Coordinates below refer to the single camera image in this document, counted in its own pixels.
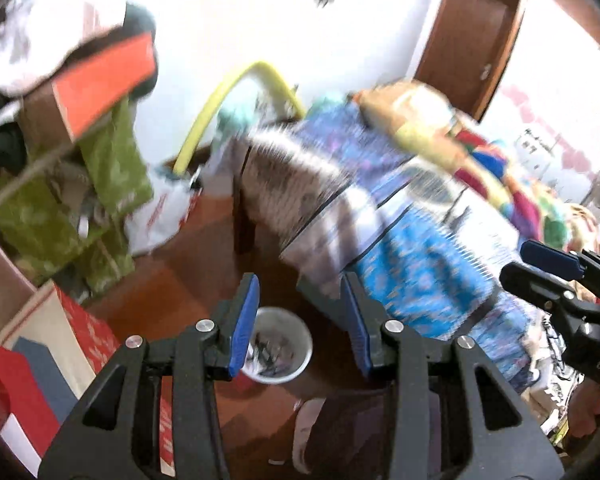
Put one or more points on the white plastic shopping bag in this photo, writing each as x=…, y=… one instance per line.
x=160, y=210

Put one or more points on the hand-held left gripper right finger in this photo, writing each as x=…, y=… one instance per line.
x=356, y=325

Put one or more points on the orange cardboard box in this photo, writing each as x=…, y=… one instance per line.
x=100, y=85

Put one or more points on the teal plush toy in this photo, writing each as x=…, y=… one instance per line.
x=235, y=112

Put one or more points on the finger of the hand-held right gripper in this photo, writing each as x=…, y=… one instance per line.
x=540, y=285
x=550, y=257

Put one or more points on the brown wooden door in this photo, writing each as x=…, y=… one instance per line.
x=467, y=40

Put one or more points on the red patterned cardboard box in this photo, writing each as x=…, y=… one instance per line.
x=92, y=340

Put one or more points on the person's right hand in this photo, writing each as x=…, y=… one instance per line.
x=587, y=407

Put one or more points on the green patterned cloth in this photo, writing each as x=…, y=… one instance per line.
x=55, y=210

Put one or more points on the white plastic bucket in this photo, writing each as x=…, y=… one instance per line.
x=280, y=340

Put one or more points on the white and grey box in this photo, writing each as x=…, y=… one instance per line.
x=35, y=360

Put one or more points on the dark grey cloth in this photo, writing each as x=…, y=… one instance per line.
x=135, y=25

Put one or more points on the yellow foam tube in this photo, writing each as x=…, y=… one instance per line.
x=215, y=105

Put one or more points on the bed with patchwork sheet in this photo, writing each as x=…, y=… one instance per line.
x=380, y=220

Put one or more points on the small white cabinet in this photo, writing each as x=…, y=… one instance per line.
x=532, y=150

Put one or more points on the pale pink slipper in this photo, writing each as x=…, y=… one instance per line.
x=306, y=435

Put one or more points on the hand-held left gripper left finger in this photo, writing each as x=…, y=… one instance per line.
x=242, y=325

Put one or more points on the orange multicoloured fleece blanket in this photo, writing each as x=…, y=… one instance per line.
x=480, y=155

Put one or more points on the frosted sliding wardrobe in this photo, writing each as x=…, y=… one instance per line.
x=555, y=85

